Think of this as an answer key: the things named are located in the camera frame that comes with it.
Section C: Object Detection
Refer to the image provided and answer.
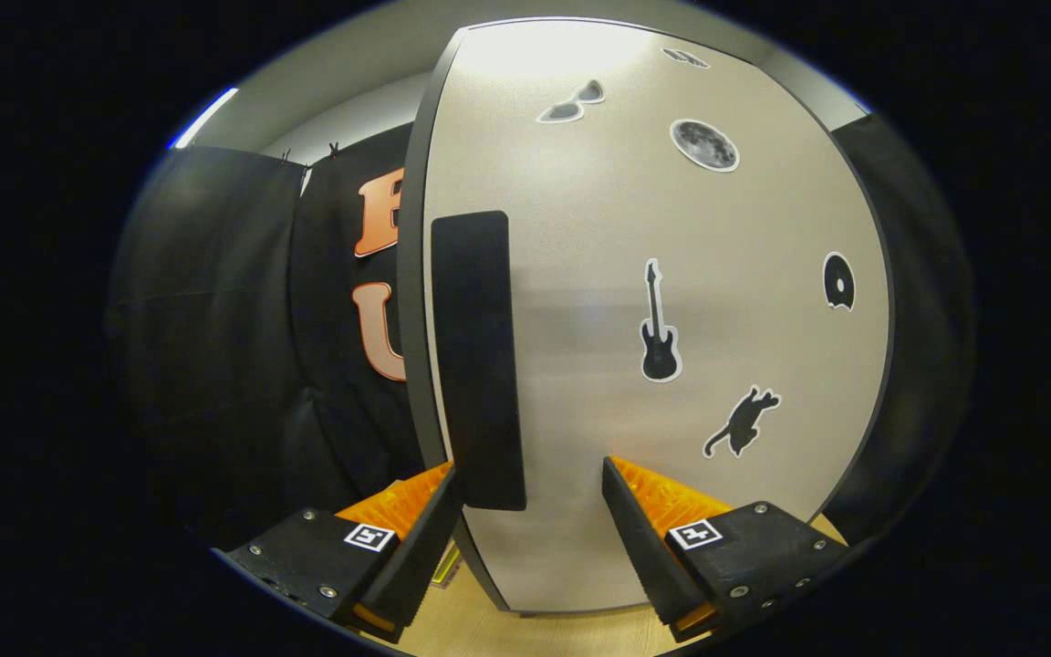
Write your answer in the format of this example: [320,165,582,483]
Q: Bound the black backdrop cloth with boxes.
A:
[106,114,978,548]

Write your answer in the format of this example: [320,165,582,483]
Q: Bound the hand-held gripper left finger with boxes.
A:
[224,461,461,644]

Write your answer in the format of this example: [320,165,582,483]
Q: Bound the black door handle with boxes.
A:
[431,210,528,512]

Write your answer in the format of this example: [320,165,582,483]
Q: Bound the grey shoe cabinet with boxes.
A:
[395,16,898,617]

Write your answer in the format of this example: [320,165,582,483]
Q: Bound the ceiling light panel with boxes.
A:
[170,87,241,150]

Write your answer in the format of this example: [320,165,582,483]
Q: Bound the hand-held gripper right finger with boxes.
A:
[601,454,846,644]

